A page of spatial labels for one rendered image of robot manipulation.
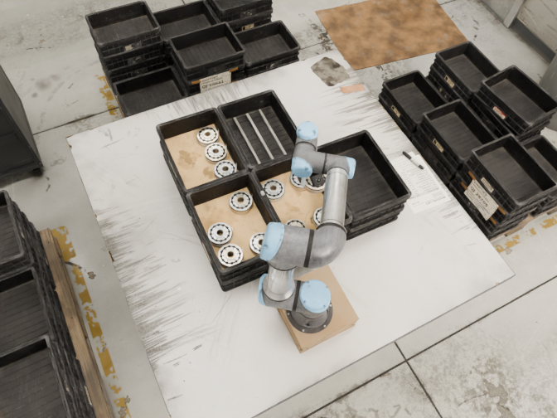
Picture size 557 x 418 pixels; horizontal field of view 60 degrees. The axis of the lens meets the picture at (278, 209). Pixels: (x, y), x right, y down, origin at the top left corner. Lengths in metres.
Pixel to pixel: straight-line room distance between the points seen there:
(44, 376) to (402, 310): 1.55
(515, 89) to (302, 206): 1.83
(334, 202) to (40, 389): 1.50
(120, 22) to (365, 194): 2.09
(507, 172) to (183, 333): 1.99
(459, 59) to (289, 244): 2.58
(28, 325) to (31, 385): 0.33
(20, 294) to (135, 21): 1.88
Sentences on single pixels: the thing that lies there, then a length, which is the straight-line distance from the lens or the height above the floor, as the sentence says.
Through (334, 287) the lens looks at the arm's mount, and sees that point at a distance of 2.03.
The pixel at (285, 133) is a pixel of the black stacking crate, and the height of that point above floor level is 0.83.
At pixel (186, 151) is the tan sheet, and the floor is 0.83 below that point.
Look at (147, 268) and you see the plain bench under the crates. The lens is 2.18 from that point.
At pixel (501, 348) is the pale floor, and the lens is 3.09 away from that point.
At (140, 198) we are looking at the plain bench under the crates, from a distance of 2.35.
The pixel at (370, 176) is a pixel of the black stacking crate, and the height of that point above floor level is 0.83.
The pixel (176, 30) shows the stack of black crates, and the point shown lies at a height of 0.38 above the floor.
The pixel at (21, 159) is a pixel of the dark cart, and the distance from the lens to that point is 3.29.
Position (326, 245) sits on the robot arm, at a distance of 1.39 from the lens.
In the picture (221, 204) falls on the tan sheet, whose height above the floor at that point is 0.83.
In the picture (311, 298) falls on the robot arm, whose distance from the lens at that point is 1.76.
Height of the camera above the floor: 2.66
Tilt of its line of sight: 60 degrees down
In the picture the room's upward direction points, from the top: 7 degrees clockwise
